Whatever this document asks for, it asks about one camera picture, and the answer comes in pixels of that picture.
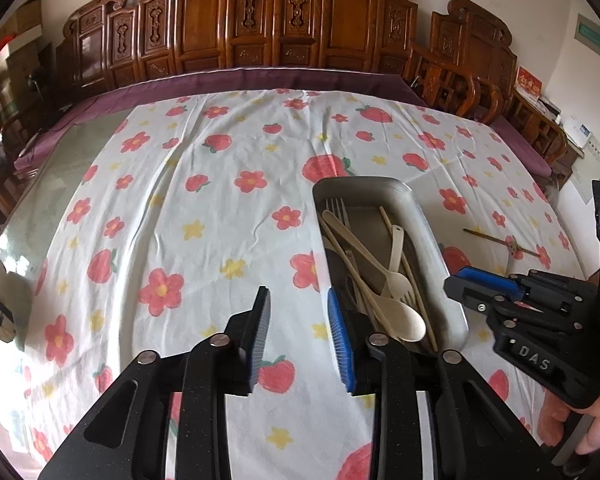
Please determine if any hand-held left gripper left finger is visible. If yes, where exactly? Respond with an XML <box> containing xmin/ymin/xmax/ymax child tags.
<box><xmin>37</xmin><ymin>286</ymin><xmax>272</xmax><ymax>480</ymax></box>

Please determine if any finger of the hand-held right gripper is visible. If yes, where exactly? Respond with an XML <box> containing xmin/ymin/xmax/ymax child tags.
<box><xmin>443</xmin><ymin>276</ymin><xmax>503</xmax><ymax>315</ymax></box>
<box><xmin>456</xmin><ymin>266</ymin><xmax>531</xmax><ymax>297</ymax></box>

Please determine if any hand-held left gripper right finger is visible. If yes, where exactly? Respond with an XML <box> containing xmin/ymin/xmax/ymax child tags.
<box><xmin>326</xmin><ymin>287</ymin><xmax>563</xmax><ymax>480</ymax></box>

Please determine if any dark brown chopstick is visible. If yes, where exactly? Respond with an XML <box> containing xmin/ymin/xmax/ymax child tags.
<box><xmin>463</xmin><ymin>229</ymin><xmax>542</xmax><ymax>257</ymax></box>

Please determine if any light wooden chopstick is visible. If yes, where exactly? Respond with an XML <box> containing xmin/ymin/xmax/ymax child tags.
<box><xmin>323</xmin><ymin>230</ymin><xmax>381</xmax><ymax>318</ymax></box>
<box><xmin>378</xmin><ymin>206</ymin><xmax>438</xmax><ymax>353</ymax></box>

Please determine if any metal utensil tray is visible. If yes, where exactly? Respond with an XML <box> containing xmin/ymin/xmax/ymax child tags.
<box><xmin>312</xmin><ymin>176</ymin><xmax>470</xmax><ymax>357</ymax></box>

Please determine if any large cream spoon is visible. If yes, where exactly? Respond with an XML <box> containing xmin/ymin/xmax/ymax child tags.
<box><xmin>321</xmin><ymin>211</ymin><xmax>427</xmax><ymax>343</ymax></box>

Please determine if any beige fork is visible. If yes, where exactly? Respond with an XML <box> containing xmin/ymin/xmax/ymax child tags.
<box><xmin>379</xmin><ymin>224</ymin><xmax>407</xmax><ymax>302</ymax></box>

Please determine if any metal fork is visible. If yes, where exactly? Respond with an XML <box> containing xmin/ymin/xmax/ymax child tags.
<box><xmin>324</xmin><ymin>198</ymin><xmax>361</xmax><ymax>306</ymax></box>

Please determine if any floral strawberry tablecloth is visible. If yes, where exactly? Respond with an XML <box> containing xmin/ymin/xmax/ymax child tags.
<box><xmin>0</xmin><ymin>91</ymin><xmax>588</xmax><ymax>480</ymax></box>

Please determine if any wooden side table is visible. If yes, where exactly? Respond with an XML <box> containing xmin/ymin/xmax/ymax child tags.
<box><xmin>502</xmin><ymin>87</ymin><xmax>573</xmax><ymax>181</ymax></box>

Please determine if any white desk device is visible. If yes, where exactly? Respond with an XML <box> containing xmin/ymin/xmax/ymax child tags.
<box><xmin>565</xmin><ymin>117</ymin><xmax>593</xmax><ymax>148</ymax></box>

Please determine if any wooden armchair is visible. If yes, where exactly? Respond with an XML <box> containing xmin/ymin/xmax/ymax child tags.
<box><xmin>409</xmin><ymin>45</ymin><xmax>505</xmax><ymax>127</ymax></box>

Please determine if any red card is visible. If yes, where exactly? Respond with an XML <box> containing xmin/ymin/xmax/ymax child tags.
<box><xmin>515</xmin><ymin>66</ymin><xmax>542</xmax><ymax>100</ymax></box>

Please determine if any carved wooden panel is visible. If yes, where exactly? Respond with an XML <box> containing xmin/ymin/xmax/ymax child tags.
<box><xmin>429</xmin><ymin>0</ymin><xmax>520</xmax><ymax>103</ymax></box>

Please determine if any carved wooden screen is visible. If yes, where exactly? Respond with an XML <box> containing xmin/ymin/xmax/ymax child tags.
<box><xmin>60</xmin><ymin>0</ymin><xmax>420</xmax><ymax>96</ymax></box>

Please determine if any stack of cardboard boxes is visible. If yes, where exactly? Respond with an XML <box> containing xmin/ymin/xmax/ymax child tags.
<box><xmin>0</xmin><ymin>0</ymin><xmax>43</xmax><ymax>56</ymax></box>

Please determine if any green wall sign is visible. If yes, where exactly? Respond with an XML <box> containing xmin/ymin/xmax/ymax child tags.
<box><xmin>575</xmin><ymin>14</ymin><xmax>600</xmax><ymax>68</ymax></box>

